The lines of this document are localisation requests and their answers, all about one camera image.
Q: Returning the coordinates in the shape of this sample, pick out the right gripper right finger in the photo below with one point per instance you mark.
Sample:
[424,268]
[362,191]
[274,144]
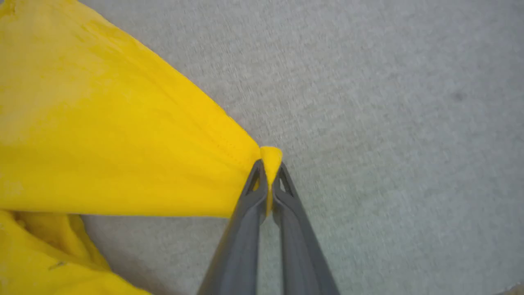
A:
[299,254]

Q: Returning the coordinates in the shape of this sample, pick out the grey fabric sofa cushion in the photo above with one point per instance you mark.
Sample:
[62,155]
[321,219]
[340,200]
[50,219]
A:
[389,123]

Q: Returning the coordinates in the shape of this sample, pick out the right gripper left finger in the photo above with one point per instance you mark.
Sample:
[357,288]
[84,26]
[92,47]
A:
[241,246]

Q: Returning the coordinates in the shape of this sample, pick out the yellow button shirt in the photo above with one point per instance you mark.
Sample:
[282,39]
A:
[102,143]

